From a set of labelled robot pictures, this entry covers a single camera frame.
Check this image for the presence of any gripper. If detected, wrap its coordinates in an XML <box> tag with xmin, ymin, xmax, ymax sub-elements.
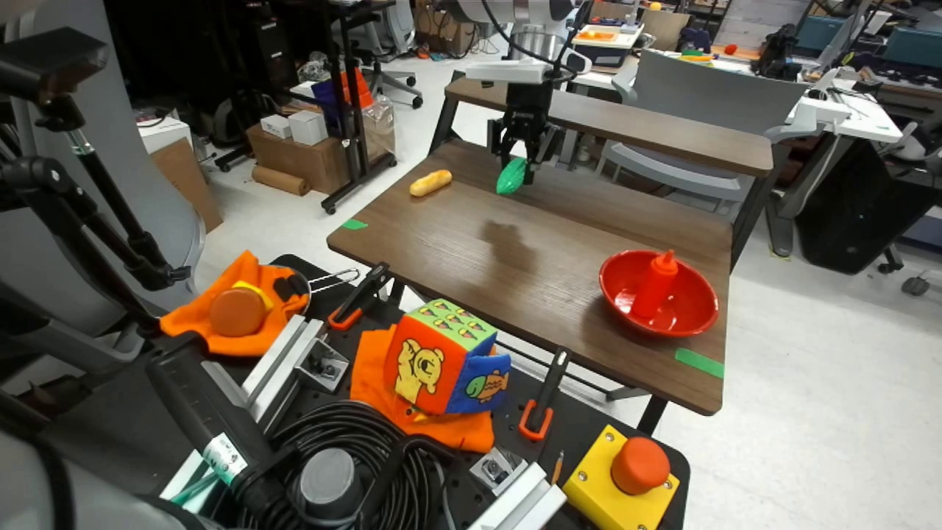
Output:
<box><xmin>489</xmin><ymin>81</ymin><xmax>564</xmax><ymax>185</ymax></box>

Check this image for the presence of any green toy vegetable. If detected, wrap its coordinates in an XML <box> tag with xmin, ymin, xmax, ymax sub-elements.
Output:
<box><xmin>495</xmin><ymin>156</ymin><xmax>528</xmax><ymax>196</ymax></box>

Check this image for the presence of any yellow toy bread roll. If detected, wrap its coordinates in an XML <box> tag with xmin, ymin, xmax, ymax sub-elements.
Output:
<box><xmin>409</xmin><ymin>169</ymin><xmax>453</xmax><ymax>198</ymax></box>

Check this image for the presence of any white tray with orange items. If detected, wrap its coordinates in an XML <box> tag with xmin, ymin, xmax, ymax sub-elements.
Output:
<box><xmin>572</xmin><ymin>22</ymin><xmax>646</xmax><ymax>68</ymax></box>

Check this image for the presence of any brown wooden table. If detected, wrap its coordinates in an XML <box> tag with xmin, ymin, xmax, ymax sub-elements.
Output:
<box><xmin>429</xmin><ymin>72</ymin><xmax>775</xmax><ymax>222</ymax></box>

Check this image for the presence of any black rolling stand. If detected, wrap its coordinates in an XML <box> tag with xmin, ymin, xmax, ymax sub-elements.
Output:
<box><xmin>321</xmin><ymin>0</ymin><xmax>400</xmax><ymax>216</ymax></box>

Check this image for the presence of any red squeeze bottle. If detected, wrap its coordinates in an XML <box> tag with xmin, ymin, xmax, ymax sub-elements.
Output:
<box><xmin>631</xmin><ymin>250</ymin><xmax>680</xmax><ymax>319</ymax></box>

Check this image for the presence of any large cardboard box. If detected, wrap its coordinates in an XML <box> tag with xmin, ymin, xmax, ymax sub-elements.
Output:
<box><xmin>246</xmin><ymin>110</ymin><xmax>399</xmax><ymax>195</ymax></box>

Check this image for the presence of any red bowl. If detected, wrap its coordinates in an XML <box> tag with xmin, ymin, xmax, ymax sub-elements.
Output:
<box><xmin>598</xmin><ymin>250</ymin><xmax>720</xmax><ymax>339</ymax></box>

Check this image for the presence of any colourful soft toy cube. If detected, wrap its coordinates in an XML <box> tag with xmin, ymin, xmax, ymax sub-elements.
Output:
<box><xmin>383</xmin><ymin>298</ymin><xmax>511</xmax><ymax>417</ymax></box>

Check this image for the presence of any brown paper roll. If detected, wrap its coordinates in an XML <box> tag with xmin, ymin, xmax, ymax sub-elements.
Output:
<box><xmin>251</xmin><ymin>164</ymin><xmax>314</xmax><ymax>197</ymax></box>

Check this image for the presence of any orange cloth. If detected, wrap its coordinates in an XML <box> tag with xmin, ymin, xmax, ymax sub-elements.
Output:
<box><xmin>160</xmin><ymin>250</ymin><xmax>311</xmax><ymax>358</ymax></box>
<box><xmin>350</xmin><ymin>327</ymin><xmax>496</xmax><ymax>454</ymax></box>

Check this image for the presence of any yellow toy piece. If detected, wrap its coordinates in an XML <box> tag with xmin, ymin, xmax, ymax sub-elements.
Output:
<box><xmin>231</xmin><ymin>280</ymin><xmax>275</xmax><ymax>310</ymax></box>

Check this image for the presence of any white desk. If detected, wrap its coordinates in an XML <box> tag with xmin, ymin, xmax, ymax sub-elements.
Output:
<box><xmin>764</xmin><ymin>66</ymin><xmax>905</xmax><ymax>258</ymax></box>

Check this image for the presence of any orange round lid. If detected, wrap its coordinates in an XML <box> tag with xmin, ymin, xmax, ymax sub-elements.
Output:
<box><xmin>209</xmin><ymin>286</ymin><xmax>268</xmax><ymax>339</ymax></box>

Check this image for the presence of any cardboard sheet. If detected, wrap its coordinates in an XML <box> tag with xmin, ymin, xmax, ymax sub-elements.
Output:
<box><xmin>150</xmin><ymin>138</ymin><xmax>224</xmax><ymax>234</ymax></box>

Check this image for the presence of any black bin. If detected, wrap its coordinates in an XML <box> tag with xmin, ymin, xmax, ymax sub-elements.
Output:
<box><xmin>794</xmin><ymin>138</ymin><xmax>942</xmax><ymax>276</ymax></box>

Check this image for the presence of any yellow emergency stop button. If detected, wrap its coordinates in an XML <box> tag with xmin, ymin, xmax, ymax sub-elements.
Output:
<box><xmin>562</xmin><ymin>424</ymin><xmax>681</xmax><ymax>530</ymax></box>

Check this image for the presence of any grey round cap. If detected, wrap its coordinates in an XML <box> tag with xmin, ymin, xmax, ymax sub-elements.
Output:
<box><xmin>299</xmin><ymin>448</ymin><xmax>364</xmax><ymax>519</ymax></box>

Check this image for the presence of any black bar with white label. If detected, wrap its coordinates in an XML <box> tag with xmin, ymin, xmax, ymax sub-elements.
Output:
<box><xmin>146</xmin><ymin>344</ymin><xmax>299</xmax><ymax>520</ymax></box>

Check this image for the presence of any black clamp orange handle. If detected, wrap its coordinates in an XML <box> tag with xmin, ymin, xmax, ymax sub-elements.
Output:
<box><xmin>327</xmin><ymin>262</ymin><xmax>392</xmax><ymax>331</ymax></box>
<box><xmin>518</xmin><ymin>347</ymin><xmax>572</xmax><ymax>442</ymax></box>

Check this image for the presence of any metal corner bracket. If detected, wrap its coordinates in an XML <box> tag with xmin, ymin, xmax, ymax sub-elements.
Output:
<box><xmin>469</xmin><ymin>446</ymin><xmax>530</xmax><ymax>496</ymax></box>
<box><xmin>294</xmin><ymin>337</ymin><xmax>351</xmax><ymax>393</ymax></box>

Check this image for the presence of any aluminium rail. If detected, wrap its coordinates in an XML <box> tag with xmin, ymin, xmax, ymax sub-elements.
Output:
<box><xmin>467</xmin><ymin>462</ymin><xmax>568</xmax><ymax>530</ymax></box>
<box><xmin>241</xmin><ymin>314</ymin><xmax>326</xmax><ymax>437</ymax></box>

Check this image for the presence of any coil of black cable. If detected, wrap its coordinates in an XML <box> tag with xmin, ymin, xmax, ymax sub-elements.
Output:
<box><xmin>243</xmin><ymin>400</ymin><xmax>461</xmax><ymax>530</ymax></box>

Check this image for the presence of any camera on mount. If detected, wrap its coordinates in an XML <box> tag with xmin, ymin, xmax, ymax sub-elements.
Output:
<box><xmin>0</xmin><ymin>27</ymin><xmax>194</xmax><ymax>333</ymax></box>

